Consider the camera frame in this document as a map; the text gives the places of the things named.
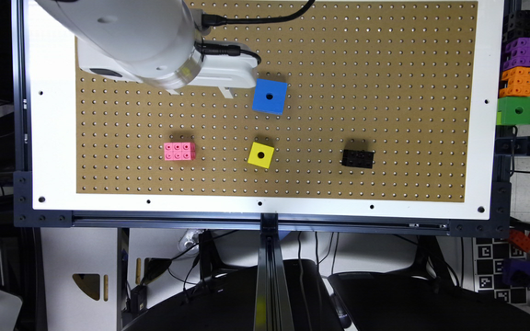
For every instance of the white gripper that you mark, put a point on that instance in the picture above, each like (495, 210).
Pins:
(221, 71)

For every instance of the pink block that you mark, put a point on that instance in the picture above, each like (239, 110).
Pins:
(179, 151)

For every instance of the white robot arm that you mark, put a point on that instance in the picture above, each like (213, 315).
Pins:
(158, 42)

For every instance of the blue cube block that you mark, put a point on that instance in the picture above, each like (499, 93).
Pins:
(269, 96)

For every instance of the yellow cube block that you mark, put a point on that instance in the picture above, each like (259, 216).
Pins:
(260, 155)

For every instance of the green cube block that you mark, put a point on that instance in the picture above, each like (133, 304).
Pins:
(513, 111)

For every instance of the black stacked block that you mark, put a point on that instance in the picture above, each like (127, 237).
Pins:
(516, 25)

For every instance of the dark purple block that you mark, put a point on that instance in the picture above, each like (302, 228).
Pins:
(516, 272)

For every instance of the brown pegboard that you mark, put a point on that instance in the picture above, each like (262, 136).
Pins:
(394, 79)

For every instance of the black chair left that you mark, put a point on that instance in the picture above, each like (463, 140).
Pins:
(228, 303)

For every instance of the black chair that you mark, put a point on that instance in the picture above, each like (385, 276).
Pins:
(383, 301)
(228, 303)

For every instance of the black chair right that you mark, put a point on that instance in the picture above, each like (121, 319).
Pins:
(383, 301)

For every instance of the fiducial marker board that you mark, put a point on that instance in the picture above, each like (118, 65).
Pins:
(488, 258)

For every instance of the vertical aluminium frame post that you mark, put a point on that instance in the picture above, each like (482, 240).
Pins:
(273, 309)

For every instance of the dark aluminium frame rail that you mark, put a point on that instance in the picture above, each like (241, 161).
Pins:
(495, 226)

